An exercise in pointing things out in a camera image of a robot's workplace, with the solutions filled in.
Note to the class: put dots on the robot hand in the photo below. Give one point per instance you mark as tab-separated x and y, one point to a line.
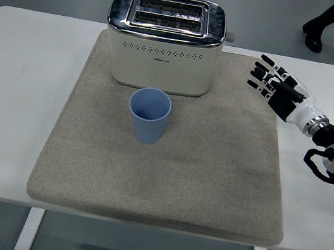
307	113

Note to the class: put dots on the blue ribbed plastic cup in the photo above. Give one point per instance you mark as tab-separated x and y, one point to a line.
145	128

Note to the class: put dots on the cream toaster with chrome lid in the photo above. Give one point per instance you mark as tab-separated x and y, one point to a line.
159	72

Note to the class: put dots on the beige fabric mat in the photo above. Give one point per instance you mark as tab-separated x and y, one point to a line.
145	176

